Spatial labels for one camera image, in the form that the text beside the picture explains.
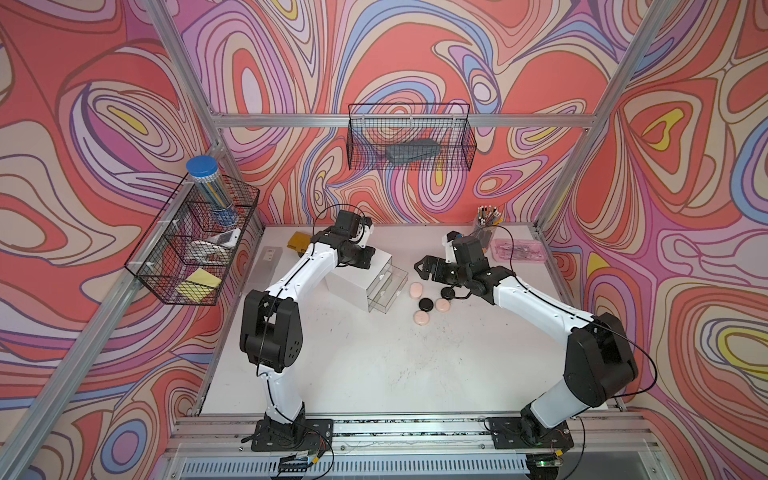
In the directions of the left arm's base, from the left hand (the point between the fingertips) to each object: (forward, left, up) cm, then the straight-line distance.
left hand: (371, 260), depth 92 cm
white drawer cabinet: (-9, +5, 0) cm, 10 cm away
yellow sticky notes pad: (-22, +35, +19) cm, 46 cm away
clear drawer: (-2, -6, -13) cm, 15 cm away
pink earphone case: (-9, -23, -12) cm, 28 cm away
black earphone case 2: (-5, -25, -11) cm, 28 cm away
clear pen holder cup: (+17, -40, +2) cm, 44 cm away
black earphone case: (-8, -18, -13) cm, 23 cm away
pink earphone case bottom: (-13, -16, -13) cm, 24 cm away
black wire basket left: (-10, +46, +14) cm, 49 cm away
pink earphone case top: (-3, -15, -12) cm, 19 cm away
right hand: (-6, -17, +1) cm, 18 cm away
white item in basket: (-7, +35, +18) cm, 40 cm away
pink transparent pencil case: (+15, -55, -12) cm, 58 cm away
